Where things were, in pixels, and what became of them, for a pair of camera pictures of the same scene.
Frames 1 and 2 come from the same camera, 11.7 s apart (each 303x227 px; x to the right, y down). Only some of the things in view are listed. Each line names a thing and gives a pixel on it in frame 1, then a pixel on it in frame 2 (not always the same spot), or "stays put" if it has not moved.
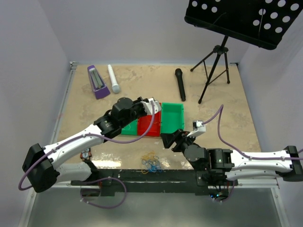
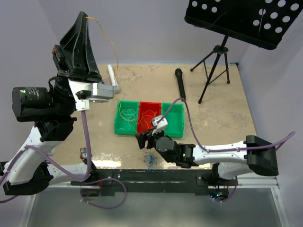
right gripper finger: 169,139 → 141,139
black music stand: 261,22 stays put
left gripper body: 138,110 → 65,70
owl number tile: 85,154 stays put
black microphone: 179,73 stays put
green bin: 172,117 stays put
